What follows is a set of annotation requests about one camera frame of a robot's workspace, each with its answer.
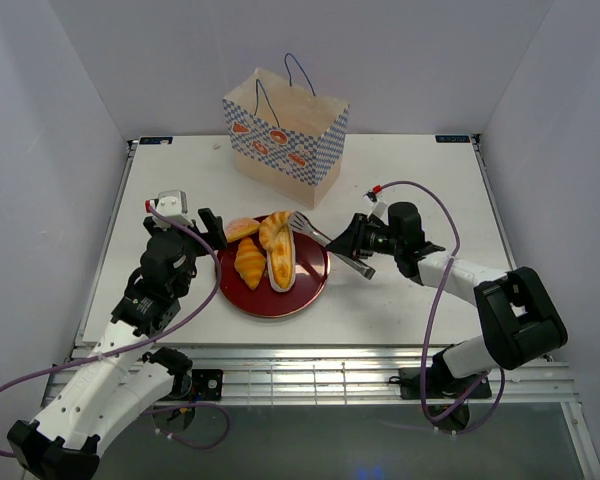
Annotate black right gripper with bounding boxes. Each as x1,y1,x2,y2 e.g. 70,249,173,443
325,213,402,259

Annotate pink sugared bread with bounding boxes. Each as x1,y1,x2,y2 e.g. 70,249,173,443
224,217,260,243

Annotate metal serving tongs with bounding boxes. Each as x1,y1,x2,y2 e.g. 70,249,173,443
288,211,376,280

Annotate curved croissant bread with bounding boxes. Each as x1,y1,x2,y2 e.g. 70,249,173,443
259,211,292,251

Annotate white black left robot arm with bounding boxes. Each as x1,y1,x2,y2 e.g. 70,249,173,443
7,200,227,479

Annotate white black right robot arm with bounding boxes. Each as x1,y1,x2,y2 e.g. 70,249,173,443
326,202,568,397

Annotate striped croissant bread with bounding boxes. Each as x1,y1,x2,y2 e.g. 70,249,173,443
234,237,266,290

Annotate long glazed baguette bread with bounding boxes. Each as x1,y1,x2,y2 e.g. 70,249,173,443
267,226,296,293

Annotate checkered paper bag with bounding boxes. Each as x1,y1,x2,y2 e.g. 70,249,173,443
222,68,350,209

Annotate red round plate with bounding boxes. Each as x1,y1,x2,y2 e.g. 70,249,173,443
216,231,330,318

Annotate left blue table label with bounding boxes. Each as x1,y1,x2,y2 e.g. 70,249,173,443
138,136,173,145

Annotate blue table label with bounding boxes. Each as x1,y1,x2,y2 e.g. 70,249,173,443
435,135,471,144
138,136,173,145

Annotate right blue table label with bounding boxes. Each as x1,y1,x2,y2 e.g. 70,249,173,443
435,135,471,144

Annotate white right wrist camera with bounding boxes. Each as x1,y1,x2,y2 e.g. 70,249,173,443
364,185,387,219

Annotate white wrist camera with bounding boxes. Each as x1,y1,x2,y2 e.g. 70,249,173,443
145,190,192,229
364,185,387,219

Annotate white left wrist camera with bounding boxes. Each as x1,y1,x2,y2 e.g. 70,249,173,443
145,190,192,229

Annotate aluminium frame rail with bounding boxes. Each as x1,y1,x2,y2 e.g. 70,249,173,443
39,344,581,406

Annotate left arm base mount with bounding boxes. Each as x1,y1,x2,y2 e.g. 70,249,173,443
167,369,224,401

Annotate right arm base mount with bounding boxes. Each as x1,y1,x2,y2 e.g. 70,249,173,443
388,367,492,400

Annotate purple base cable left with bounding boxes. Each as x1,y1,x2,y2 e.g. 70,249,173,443
147,402,234,449

